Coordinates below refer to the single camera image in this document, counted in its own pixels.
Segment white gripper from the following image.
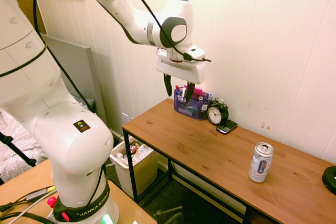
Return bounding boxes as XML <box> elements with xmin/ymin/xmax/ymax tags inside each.
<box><xmin>156</xmin><ymin>48</ymin><xmax>208</xmax><ymax>104</ymax></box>

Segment silver drink can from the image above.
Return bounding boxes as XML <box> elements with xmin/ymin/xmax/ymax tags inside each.
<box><xmin>248</xmin><ymin>142</ymin><xmax>274</xmax><ymax>184</ymax></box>

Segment white plastic trash bin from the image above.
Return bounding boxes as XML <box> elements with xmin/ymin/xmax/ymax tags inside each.
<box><xmin>109</xmin><ymin>136</ymin><xmax>160</xmax><ymax>199</ymax></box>

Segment pink sticky note pad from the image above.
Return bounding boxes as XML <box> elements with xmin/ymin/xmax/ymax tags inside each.
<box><xmin>183</xmin><ymin>84</ymin><xmax>206</xmax><ymax>98</ymax></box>

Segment purple mesh desk organizer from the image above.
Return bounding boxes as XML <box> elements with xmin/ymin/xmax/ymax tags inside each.
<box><xmin>173</xmin><ymin>84</ymin><xmax>213</xmax><ymax>121</ymax></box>

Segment black twin-bell alarm clock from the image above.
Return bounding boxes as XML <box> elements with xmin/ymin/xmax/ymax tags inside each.
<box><xmin>206</xmin><ymin>98</ymin><xmax>229</xmax><ymax>125</ymax></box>

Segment black mobile phone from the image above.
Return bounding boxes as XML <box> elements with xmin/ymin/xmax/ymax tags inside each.
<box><xmin>216</xmin><ymin>119</ymin><xmax>239</xmax><ymax>135</ymax></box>

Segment brown snack wrapper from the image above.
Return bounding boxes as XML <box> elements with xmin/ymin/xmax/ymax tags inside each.
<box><xmin>128</xmin><ymin>141</ymin><xmax>142</xmax><ymax>154</ymax></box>

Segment white food package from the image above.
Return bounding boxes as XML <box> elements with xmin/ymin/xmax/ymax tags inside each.
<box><xmin>131</xmin><ymin>144</ymin><xmax>152</xmax><ymax>163</ymax></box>

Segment grey headboard panel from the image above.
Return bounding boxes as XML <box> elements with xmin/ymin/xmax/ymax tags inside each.
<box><xmin>41</xmin><ymin>34</ymin><xmax>108</xmax><ymax>125</ymax></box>

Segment white patterned bedding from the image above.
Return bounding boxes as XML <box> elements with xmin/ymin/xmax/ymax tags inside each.
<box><xmin>0</xmin><ymin>108</ymin><xmax>48</xmax><ymax>183</ymax></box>

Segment black tripod stand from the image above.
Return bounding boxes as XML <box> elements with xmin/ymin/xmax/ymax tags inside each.
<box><xmin>0</xmin><ymin>131</ymin><xmax>37</xmax><ymax>167</ymax></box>

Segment wooden window blind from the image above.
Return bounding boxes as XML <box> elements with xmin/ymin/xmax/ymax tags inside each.
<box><xmin>12</xmin><ymin>0</ymin><xmax>47</xmax><ymax>35</ymax></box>

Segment black round lamp base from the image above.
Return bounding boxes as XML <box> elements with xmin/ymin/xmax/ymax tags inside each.
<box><xmin>321</xmin><ymin>166</ymin><xmax>336</xmax><ymax>196</ymax></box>

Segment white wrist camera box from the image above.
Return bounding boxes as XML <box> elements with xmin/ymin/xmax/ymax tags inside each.
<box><xmin>181</xmin><ymin>45</ymin><xmax>206</xmax><ymax>61</ymax></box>

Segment wooden desk black metal frame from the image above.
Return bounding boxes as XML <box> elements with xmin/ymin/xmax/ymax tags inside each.
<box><xmin>122</xmin><ymin>98</ymin><xmax>336</xmax><ymax>224</ymax></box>

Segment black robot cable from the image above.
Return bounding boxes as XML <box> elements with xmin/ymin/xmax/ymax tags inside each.
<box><xmin>0</xmin><ymin>0</ymin><xmax>212</xmax><ymax>209</ymax></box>

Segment grey cable adapter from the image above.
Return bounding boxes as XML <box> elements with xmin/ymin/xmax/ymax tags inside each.
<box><xmin>25</xmin><ymin>186</ymin><xmax>57</xmax><ymax>202</ymax></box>

